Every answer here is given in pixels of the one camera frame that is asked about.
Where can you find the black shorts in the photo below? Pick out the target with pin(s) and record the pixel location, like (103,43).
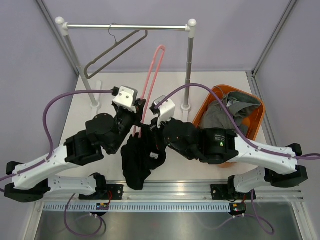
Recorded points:
(142,154)

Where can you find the white slotted cable duct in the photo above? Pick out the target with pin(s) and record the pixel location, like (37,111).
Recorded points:
(139,207)

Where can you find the orange plastic laundry basket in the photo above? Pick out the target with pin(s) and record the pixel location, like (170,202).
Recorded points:
(253,122)

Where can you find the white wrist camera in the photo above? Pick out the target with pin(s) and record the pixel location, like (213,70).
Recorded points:
(164,113)
(126,98)

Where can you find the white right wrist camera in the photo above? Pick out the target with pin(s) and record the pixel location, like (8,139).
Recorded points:
(164,113)

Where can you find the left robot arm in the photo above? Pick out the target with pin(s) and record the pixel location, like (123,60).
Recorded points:
(104,133)

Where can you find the white and chrome clothes rack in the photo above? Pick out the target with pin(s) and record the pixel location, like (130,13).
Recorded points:
(64,28)

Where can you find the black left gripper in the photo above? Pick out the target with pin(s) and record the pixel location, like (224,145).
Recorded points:
(133,114)

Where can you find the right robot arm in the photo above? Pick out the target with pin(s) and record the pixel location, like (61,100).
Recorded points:
(275,166)

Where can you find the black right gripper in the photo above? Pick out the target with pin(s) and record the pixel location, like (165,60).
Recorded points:
(162,125)

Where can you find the aluminium mounting rail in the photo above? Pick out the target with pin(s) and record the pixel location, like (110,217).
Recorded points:
(199,191)

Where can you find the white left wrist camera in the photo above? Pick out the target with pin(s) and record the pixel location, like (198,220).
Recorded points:
(126,98)

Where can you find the grey shorts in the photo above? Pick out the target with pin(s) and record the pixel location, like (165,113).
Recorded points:
(240,106)

